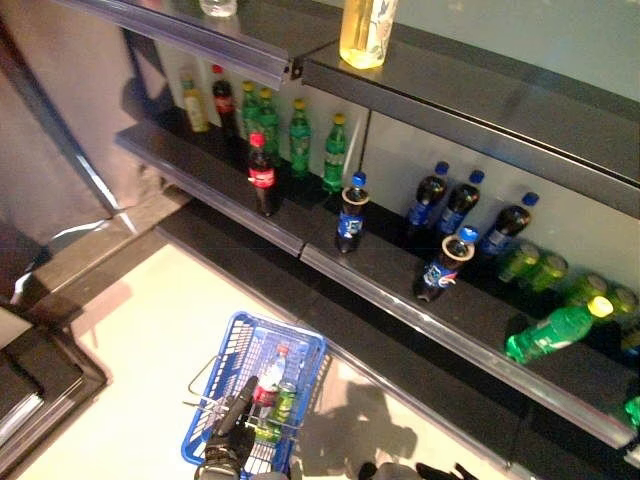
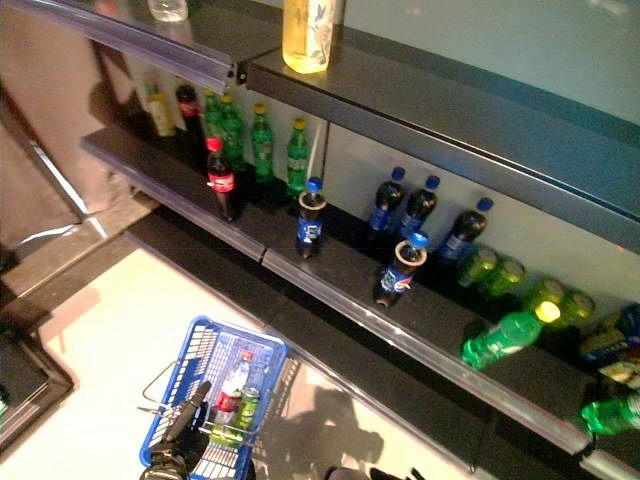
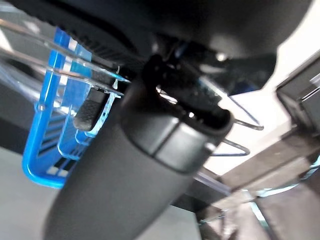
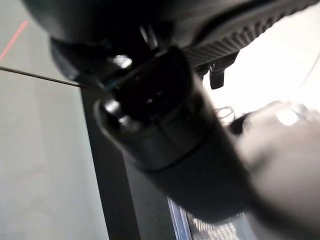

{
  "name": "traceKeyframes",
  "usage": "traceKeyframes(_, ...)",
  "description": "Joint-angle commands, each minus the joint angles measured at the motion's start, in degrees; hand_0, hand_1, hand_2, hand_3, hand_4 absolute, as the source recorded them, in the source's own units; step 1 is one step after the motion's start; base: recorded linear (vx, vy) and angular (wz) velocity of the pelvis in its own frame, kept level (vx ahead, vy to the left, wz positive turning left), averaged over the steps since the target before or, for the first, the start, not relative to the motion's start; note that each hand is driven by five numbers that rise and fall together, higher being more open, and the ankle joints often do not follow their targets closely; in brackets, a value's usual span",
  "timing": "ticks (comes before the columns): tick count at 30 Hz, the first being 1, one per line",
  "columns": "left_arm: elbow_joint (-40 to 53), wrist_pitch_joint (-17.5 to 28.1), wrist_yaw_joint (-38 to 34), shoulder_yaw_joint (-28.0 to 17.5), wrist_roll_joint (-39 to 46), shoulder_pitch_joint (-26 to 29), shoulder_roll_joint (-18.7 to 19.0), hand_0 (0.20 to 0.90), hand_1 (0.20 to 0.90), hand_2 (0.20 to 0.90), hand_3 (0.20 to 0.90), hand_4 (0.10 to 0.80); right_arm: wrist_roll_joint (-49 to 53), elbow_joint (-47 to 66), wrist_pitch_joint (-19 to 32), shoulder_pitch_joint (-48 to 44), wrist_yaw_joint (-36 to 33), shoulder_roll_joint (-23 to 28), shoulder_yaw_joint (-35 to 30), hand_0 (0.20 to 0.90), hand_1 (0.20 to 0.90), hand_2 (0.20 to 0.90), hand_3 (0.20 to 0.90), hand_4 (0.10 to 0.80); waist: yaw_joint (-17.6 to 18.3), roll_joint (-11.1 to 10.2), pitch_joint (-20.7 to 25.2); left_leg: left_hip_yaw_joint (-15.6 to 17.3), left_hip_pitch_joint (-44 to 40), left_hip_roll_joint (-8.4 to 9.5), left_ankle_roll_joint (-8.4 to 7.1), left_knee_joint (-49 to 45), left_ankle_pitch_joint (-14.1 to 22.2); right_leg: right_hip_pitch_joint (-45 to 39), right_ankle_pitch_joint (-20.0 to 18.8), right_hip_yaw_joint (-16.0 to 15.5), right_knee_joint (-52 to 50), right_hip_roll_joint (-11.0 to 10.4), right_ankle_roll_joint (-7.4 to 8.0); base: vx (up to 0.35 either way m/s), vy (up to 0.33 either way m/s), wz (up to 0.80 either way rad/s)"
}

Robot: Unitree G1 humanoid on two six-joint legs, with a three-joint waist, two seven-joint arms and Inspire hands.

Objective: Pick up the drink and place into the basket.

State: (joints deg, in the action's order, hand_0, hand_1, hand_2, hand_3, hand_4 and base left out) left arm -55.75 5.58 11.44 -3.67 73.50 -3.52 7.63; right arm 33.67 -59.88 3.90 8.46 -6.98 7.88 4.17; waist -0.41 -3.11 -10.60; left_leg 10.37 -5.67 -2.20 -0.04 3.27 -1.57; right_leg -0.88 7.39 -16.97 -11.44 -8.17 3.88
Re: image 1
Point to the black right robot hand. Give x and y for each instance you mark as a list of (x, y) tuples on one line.
[(445, 474)]

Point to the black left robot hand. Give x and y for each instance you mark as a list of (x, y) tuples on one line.
[(230, 445)]

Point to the blue plastic shopping basket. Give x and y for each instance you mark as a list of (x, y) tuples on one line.
[(192, 445)]

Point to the clear water bottle red cap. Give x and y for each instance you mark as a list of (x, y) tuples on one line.
[(270, 380)]

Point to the Pepsi bottle with neck collar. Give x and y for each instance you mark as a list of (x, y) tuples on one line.
[(440, 275), (351, 220)]

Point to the black base shelf board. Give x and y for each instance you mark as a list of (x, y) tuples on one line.
[(225, 240), (425, 380)]

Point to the black middle shelf board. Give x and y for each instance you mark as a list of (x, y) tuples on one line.
[(480, 320), (200, 165)]

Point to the green Sprite bottle yellow cap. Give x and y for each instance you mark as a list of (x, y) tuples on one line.
[(270, 125), (250, 112), (550, 332), (300, 140), (634, 412), (335, 155)]

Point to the black display stand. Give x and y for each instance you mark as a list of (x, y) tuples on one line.
[(40, 380)]

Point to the dark marble plinth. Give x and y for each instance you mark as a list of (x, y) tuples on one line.
[(75, 260)]

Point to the Coca-Cola bottle red cap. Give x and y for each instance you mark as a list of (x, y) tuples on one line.
[(223, 102), (261, 175)]

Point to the small yellow tea bottle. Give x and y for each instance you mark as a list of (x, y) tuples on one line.
[(196, 112)]

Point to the dark upper shelf board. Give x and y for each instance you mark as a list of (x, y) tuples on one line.
[(475, 110)]

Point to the tall yellow tea bottle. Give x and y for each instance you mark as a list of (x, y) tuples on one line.
[(365, 40)]

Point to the clear glass jar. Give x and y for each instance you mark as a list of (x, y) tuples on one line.
[(217, 7)]

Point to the upper shelf board clear rail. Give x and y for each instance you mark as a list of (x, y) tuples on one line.
[(225, 45)]

